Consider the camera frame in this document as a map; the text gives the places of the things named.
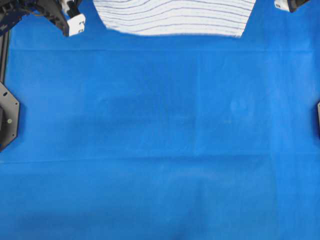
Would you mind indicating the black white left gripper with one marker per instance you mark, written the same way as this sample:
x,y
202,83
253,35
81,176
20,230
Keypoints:
x,y
64,14

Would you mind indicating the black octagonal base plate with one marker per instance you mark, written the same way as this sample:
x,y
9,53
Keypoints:
x,y
9,117

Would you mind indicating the black aluminium rail frame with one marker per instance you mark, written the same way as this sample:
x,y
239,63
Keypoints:
x,y
4,47

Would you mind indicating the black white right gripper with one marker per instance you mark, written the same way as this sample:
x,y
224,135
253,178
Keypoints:
x,y
289,5

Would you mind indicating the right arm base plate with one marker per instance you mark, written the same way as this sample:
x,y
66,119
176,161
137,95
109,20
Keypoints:
x,y
318,118

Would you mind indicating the blue table cloth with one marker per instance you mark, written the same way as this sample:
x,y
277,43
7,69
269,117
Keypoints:
x,y
125,137

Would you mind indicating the white blue-striped towel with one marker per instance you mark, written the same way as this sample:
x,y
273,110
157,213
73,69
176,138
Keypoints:
x,y
176,17

